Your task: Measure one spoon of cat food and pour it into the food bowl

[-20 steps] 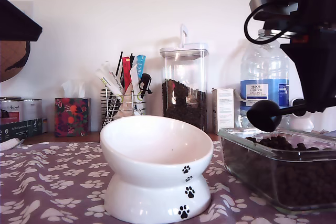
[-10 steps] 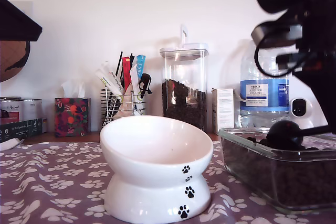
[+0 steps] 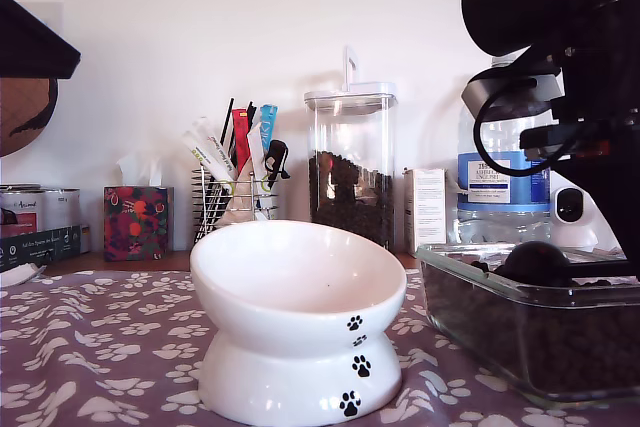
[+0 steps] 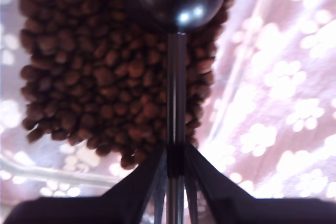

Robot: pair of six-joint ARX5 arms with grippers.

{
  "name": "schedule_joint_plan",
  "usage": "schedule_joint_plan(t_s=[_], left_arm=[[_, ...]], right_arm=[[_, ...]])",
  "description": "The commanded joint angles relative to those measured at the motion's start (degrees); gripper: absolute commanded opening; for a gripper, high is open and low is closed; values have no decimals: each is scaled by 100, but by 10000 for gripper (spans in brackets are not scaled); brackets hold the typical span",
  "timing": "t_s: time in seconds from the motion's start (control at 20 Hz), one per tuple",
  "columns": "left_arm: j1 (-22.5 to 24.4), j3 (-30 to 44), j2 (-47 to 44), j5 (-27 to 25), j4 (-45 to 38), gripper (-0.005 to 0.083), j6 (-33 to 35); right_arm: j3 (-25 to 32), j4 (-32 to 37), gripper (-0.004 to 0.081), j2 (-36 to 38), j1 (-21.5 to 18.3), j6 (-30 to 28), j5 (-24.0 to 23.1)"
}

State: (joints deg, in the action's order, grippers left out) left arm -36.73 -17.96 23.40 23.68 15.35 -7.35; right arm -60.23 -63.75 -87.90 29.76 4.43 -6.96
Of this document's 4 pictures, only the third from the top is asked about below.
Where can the round brown wall board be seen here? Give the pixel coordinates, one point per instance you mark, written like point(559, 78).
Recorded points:
point(25, 117)

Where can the thin black stick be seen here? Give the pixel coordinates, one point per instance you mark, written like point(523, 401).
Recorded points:
point(227, 119)

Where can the dark cardboard tray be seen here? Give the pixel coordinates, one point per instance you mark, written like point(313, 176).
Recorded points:
point(40, 247)

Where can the large clear water bottle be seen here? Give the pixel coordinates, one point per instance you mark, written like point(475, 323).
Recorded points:
point(500, 192)

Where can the small white cardboard box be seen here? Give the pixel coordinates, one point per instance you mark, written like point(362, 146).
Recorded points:
point(425, 207)

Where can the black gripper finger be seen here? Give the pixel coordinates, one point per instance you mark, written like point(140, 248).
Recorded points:
point(620, 197)
point(30, 47)

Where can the white shallow dish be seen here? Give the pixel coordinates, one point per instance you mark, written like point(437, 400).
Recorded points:
point(17, 274)

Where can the white sachet with green print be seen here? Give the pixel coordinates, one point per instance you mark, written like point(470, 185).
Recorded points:
point(200, 154)
point(215, 147)

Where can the white ceramic paw-print bowl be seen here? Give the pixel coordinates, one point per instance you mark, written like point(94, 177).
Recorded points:
point(300, 272)

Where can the plain white sachet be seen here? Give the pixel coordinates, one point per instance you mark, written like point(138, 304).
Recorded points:
point(256, 152)

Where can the blue sachet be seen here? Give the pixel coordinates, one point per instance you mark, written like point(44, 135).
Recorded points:
point(267, 127)

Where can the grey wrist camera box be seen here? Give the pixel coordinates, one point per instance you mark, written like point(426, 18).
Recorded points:
point(542, 87)

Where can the red sachet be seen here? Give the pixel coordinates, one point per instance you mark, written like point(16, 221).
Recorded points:
point(242, 142)

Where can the purple paw-print cloth mat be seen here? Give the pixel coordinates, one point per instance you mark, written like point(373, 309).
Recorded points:
point(100, 347)

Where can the silver tin can red label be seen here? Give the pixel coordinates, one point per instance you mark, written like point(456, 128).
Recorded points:
point(22, 212)

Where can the clear jar with white lid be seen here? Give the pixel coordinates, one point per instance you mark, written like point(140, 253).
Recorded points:
point(350, 122)

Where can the rectangular clear glass container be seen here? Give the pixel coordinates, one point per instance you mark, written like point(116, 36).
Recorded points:
point(425, 272)

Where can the black plastic measuring spoon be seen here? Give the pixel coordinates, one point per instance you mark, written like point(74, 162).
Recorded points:
point(535, 259)

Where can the brown cat food kibble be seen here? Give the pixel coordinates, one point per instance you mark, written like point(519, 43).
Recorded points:
point(350, 207)
point(575, 347)

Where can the white paper tissue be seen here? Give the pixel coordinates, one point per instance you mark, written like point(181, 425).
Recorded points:
point(140, 169)

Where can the floral tissue box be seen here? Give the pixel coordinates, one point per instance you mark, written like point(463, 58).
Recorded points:
point(135, 227)

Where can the small white round camera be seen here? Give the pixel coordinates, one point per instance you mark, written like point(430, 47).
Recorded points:
point(582, 237)

